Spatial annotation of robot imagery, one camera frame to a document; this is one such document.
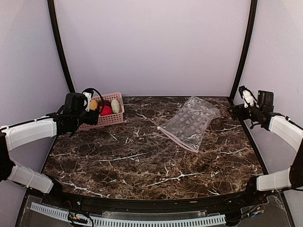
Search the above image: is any yellow peach fruit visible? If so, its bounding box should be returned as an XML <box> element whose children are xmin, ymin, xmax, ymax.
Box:
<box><xmin>90</xmin><ymin>99</ymin><xmax>98</xmax><ymax>111</ymax></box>

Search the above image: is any red tomato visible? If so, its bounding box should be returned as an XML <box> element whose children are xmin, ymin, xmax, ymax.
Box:
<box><xmin>100</xmin><ymin>105</ymin><xmax>113</xmax><ymax>116</ymax></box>

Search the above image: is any pink perforated plastic basket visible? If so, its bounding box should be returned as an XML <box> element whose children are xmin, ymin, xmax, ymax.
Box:
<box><xmin>79</xmin><ymin>92</ymin><xmax>125</xmax><ymax>131</ymax></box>

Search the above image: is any pale green radish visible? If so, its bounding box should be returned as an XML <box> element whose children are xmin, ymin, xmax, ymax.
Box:
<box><xmin>111</xmin><ymin>99</ymin><xmax>120</xmax><ymax>114</ymax></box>

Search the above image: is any clear zip top bag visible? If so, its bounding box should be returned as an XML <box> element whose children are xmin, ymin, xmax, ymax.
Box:
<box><xmin>157</xmin><ymin>96</ymin><xmax>221</xmax><ymax>153</ymax></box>

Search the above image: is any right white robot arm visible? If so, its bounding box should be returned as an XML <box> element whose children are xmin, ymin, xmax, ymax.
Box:
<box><xmin>232</xmin><ymin>86</ymin><xmax>303</xmax><ymax>205</ymax></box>

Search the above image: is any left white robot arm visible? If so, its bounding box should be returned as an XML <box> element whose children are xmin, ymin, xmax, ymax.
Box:
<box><xmin>0</xmin><ymin>88</ymin><xmax>100</xmax><ymax>206</ymax></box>

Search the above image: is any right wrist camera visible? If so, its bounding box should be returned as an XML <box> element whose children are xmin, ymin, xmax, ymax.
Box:
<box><xmin>239</xmin><ymin>86</ymin><xmax>257</xmax><ymax>108</ymax></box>

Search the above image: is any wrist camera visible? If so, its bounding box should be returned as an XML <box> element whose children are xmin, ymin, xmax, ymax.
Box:
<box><xmin>239</xmin><ymin>86</ymin><xmax>257</xmax><ymax>108</ymax></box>
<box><xmin>82</xmin><ymin>88</ymin><xmax>94</xmax><ymax>112</ymax></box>

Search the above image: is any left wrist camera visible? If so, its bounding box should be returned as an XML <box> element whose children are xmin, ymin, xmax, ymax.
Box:
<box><xmin>82</xmin><ymin>88</ymin><xmax>94</xmax><ymax>112</ymax></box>

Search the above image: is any black front rail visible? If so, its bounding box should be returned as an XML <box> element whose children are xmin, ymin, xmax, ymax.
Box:
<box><xmin>28</xmin><ymin>189</ymin><xmax>282</xmax><ymax>216</ymax></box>

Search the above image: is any white slotted cable duct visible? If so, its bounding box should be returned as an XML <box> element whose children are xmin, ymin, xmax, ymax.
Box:
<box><xmin>30</xmin><ymin>202</ymin><xmax>226</xmax><ymax>227</ymax></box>

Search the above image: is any left black frame post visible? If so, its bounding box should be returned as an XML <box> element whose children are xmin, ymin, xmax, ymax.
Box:
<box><xmin>47</xmin><ymin>0</ymin><xmax>75</xmax><ymax>93</ymax></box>

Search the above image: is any black frame post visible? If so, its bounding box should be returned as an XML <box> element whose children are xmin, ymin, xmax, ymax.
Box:
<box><xmin>228</xmin><ymin>0</ymin><xmax>258</xmax><ymax>104</ymax></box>
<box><xmin>47</xmin><ymin>0</ymin><xmax>75</xmax><ymax>93</ymax></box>

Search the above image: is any right black frame post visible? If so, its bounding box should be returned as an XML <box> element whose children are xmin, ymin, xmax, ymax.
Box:
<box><xmin>228</xmin><ymin>0</ymin><xmax>258</xmax><ymax>104</ymax></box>

